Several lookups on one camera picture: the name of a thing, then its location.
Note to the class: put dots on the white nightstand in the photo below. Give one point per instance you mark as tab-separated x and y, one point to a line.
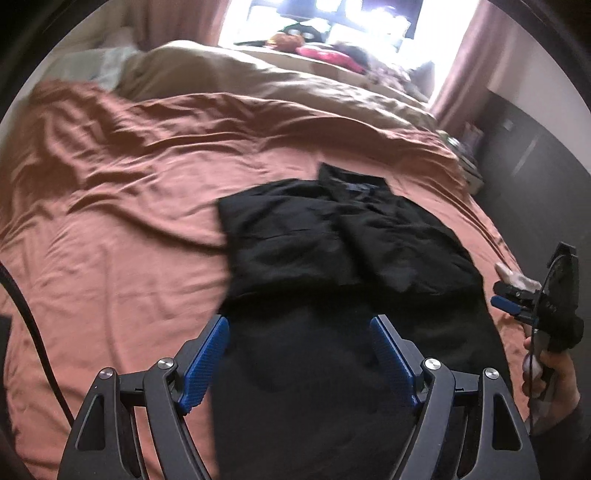
468	166

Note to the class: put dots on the beige duvet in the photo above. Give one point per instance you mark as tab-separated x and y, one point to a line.
277	78

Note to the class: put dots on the pile of clothes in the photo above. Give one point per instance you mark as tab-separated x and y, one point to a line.
392	64

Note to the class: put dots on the black shirt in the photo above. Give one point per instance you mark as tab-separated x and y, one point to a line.
300	230

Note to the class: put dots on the bright window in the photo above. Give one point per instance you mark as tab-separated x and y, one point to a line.
369	23

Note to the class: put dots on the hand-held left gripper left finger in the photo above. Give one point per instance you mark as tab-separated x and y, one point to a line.
207	364

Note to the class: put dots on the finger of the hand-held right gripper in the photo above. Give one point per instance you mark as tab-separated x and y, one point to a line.
512	291
503	304

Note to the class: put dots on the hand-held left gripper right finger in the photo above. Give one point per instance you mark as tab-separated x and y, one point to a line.
392	355

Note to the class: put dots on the pink curtain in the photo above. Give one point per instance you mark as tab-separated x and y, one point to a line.
466	55

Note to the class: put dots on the pink cushion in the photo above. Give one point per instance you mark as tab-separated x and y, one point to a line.
328	56

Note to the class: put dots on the pale soft object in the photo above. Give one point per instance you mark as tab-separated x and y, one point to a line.
515	276

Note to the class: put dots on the wall socket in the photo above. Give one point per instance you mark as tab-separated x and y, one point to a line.
509	125

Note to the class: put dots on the orange plush toy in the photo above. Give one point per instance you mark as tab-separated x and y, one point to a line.
282	41

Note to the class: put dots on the rust orange bed sheet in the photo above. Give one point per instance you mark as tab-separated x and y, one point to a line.
115	207

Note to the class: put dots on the person's right hand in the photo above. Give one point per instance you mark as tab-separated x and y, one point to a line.
558	378

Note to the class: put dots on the pale green pillow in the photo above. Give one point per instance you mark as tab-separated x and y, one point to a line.
101	64

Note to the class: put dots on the person's right forearm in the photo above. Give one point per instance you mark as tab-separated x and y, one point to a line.
565	422

